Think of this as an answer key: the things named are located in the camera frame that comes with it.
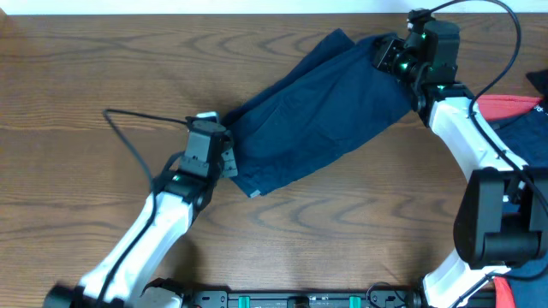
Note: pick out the black garment at edge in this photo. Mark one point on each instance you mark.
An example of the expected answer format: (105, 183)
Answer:
(539, 81)

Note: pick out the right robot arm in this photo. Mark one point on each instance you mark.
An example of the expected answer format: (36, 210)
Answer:
(502, 220)

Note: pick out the black mounting rail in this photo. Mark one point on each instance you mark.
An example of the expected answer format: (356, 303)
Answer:
(167, 293)

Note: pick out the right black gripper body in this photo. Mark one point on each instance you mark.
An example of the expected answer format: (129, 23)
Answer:
(396, 60)

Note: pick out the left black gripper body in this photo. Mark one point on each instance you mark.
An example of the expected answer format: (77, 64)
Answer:
(229, 156)

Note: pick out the navy blue shorts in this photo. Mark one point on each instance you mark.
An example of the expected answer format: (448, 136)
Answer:
(331, 103)

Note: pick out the red cloth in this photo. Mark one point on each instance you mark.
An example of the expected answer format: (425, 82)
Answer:
(499, 107)

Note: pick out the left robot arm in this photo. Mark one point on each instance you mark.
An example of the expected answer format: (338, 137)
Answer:
(181, 191)

